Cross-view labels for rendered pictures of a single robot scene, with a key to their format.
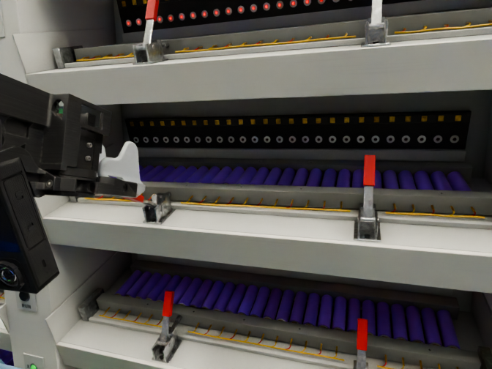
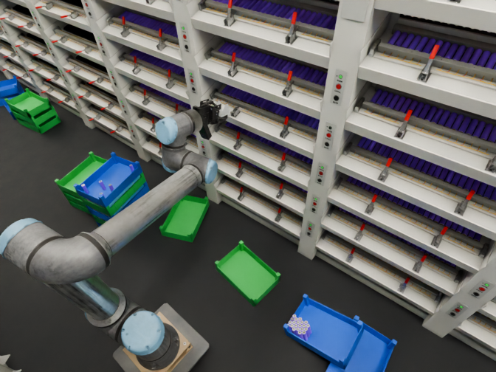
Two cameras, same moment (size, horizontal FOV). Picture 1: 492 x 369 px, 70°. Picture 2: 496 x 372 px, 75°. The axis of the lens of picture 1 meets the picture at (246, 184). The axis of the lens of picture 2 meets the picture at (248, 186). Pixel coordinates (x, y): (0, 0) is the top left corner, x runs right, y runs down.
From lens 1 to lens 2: 108 cm
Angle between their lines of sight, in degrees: 42
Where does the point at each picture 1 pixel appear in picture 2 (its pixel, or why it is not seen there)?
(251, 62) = (256, 89)
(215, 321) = (252, 142)
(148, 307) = (234, 133)
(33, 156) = (207, 117)
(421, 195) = (302, 128)
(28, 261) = (207, 135)
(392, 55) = (286, 100)
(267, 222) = (262, 125)
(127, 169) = (225, 111)
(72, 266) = not seen: hidden behind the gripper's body
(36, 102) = (207, 108)
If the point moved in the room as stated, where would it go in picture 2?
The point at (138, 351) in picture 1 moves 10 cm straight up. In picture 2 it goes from (230, 145) to (229, 129)
